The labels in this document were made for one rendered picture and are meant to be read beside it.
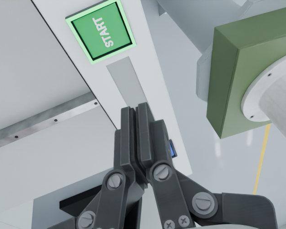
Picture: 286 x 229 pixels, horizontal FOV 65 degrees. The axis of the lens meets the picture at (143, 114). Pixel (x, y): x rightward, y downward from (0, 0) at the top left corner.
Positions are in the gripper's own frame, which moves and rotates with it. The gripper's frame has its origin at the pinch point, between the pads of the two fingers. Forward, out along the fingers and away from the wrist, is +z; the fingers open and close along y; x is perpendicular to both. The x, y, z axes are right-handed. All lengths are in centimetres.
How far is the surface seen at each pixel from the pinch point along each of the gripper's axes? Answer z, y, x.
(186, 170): 15.8, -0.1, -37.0
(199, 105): 117, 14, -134
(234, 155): 124, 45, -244
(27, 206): 26, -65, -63
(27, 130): 21.1, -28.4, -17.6
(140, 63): 15.6, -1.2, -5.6
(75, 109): 23.3, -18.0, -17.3
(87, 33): 14.4, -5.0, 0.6
